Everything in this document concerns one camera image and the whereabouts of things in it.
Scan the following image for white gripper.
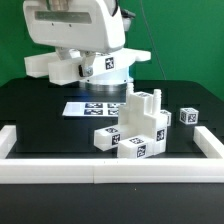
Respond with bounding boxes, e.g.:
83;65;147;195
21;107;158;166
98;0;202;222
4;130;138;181
23;0;125;77

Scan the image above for white chair back frame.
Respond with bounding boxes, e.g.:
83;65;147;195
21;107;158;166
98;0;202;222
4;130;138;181
24;48;151;85

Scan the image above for white chair seat plate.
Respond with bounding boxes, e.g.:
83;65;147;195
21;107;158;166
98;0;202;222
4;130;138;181
118;83;168;156

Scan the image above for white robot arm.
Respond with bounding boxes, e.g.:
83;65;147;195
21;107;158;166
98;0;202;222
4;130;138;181
23;0;136;88

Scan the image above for white marker sheet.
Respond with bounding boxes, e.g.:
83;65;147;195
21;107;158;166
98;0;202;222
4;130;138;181
62;102;120;117

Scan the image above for white U-shaped fence frame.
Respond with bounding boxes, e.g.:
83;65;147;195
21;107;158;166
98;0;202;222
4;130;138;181
0;125;224;184

